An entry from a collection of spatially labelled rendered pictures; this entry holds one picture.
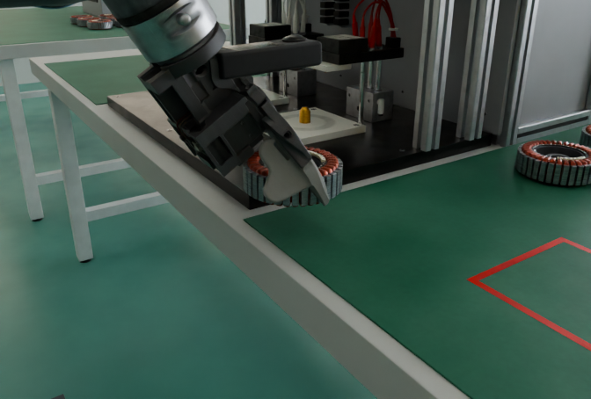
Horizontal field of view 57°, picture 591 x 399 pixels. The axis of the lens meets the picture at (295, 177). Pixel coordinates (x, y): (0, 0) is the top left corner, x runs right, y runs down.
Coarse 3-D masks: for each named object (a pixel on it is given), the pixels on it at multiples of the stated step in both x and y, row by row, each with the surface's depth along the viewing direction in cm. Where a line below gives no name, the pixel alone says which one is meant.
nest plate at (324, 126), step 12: (312, 108) 102; (288, 120) 94; (312, 120) 94; (324, 120) 94; (336, 120) 94; (348, 120) 94; (264, 132) 91; (300, 132) 88; (312, 132) 88; (324, 132) 88; (336, 132) 88; (348, 132) 90; (360, 132) 91
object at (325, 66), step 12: (324, 36) 93; (336, 36) 93; (348, 36) 93; (324, 48) 92; (336, 48) 89; (348, 48) 90; (360, 48) 91; (384, 48) 95; (396, 48) 95; (324, 60) 93; (336, 60) 90; (348, 60) 90; (360, 60) 92; (372, 60) 93; (372, 72) 98; (372, 84) 99
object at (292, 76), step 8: (280, 72) 120; (288, 72) 117; (296, 72) 114; (304, 72) 115; (312, 72) 116; (280, 80) 121; (288, 80) 118; (296, 80) 115; (304, 80) 116; (312, 80) 117; (280, 88) 121; (288, 88) 118; (296, 88) 116; (304, 88) 116; (312, 88) 118; (296, 96) 116
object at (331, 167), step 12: (252, 156) 61; (312, 156) 62; (324, 156) 61; (336, 156) 62; (252, 168) 58; (264, 168) 57; (324, 168) 58; (336, 168) 59; (252, 180) 57; (264, 180) 56; (324, 180) 56; (336, 180) 58; (252, 192) 58; (300, 192) 57; (312, 192) 56; (336, 192) 59; (276, 204) 56; (288, 204) 56; (300, 204) 57; (312, 204) 57
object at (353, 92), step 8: (352, 88) 100; (368, 88) 99; (384, 88) 99; (352, 96) 100; (368, 96) 96; (376, 96) 96; (384, 96) 97; (392, 96) 98; (352, 104) 101; (368, 104) 97; (376, 104) 97; (384, 104) 98; (392, 104) 99; (352, 112) 101; (368, 112) 97; (376, 112) 97; (384, 112) 98; (368, 120) 98; (376, 120) 98
